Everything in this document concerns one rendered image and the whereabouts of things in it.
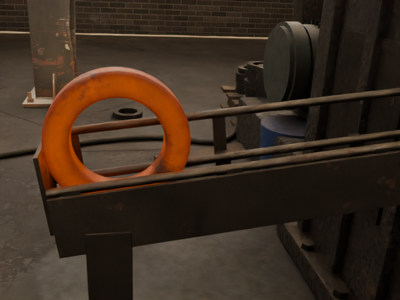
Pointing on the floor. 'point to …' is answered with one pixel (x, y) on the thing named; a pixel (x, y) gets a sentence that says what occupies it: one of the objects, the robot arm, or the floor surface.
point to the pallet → (245, 85)
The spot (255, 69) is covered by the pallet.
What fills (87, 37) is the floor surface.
